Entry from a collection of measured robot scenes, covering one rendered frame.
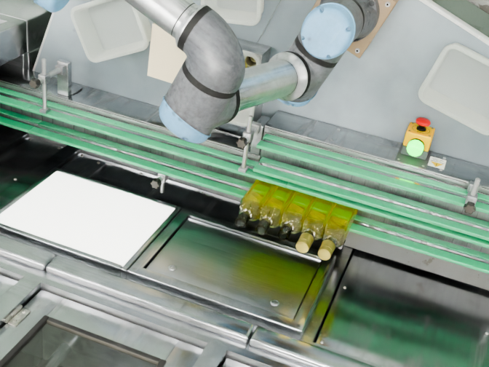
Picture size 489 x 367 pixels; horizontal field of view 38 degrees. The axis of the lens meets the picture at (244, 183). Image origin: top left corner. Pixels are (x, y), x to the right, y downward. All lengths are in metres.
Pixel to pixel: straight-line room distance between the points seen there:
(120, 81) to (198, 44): 1.00
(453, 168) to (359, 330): 0.50
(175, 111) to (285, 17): 0.71
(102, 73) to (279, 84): 0.86
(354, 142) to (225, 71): 0.74
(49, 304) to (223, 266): 0.45
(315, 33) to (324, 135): 0.42
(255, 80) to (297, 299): 0.59
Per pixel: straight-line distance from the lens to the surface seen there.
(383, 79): 1.99
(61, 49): 2.38
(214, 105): 1.36
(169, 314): 1.75
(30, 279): 1.87
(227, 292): 1.81
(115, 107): 2.23
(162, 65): 2.12
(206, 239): 1.98
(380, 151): 1.97
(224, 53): 1.32
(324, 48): 1.66
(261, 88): 1.54
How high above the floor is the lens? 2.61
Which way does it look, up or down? 56 degrees down
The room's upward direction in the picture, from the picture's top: 142 degrees counter-clockwise
